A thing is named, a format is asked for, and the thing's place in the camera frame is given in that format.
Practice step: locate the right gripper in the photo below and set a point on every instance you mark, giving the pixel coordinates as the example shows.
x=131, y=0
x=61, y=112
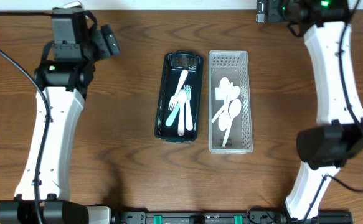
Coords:
x=274, y=14

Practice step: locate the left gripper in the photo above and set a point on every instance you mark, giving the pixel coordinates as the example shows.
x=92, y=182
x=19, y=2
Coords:
x=66, y=46

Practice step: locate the white spoon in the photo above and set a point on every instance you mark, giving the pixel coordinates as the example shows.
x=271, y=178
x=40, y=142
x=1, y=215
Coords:
x=234, y=111
x=224, y=116
x=232, y=94
x=224, y=86

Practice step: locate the white fork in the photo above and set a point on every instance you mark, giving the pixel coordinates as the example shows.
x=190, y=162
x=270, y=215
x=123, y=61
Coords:
x=173, y=101
x=189, y=125

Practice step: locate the black plastic basket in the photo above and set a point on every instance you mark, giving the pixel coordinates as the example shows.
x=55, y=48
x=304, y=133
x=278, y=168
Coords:
x=173, y=65

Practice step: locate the white utensil handle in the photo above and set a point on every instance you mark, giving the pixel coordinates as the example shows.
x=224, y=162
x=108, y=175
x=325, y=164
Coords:
x=182, y=97

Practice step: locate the mint green plastic fork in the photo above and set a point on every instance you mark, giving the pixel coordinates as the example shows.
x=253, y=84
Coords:
x=172, y=116

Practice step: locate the clear white plastic basket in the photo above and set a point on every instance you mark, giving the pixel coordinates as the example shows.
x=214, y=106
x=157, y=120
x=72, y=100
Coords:
x=234, y=66

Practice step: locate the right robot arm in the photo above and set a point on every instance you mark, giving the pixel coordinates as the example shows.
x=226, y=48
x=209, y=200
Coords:
x=325, y=27

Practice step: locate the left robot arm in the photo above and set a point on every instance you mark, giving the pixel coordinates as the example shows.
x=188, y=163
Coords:
x=62, y=78

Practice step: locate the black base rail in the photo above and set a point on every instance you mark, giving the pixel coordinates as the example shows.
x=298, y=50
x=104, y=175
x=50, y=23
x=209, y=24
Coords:
x=256, y=215

